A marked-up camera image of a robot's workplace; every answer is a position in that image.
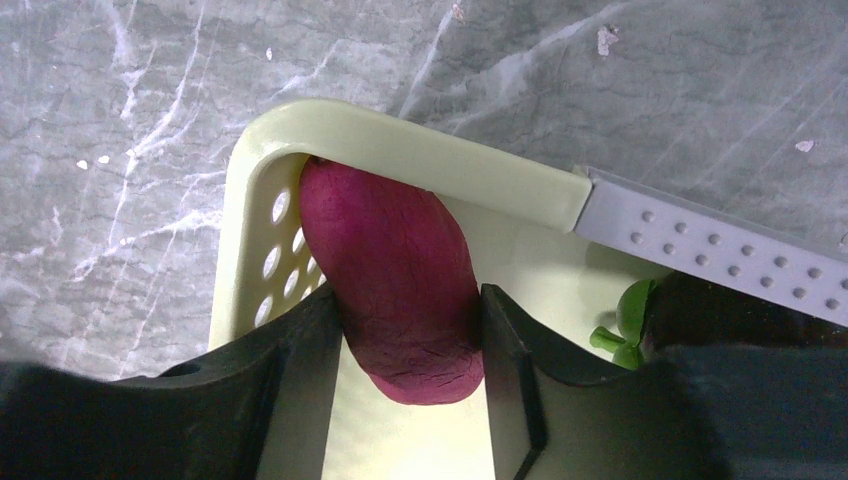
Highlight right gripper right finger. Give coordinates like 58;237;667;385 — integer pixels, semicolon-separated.
481;284;847;479

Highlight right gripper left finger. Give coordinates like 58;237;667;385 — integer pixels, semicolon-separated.
1;286;342;479

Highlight dark brown fruit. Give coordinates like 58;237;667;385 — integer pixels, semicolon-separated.
589;272;847;370

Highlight pale green perforated basket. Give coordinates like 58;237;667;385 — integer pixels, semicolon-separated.
208;97;848;480

